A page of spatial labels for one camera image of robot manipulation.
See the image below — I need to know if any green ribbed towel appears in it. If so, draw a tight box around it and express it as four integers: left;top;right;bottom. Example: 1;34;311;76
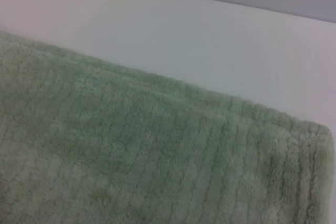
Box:
0;31;336;224

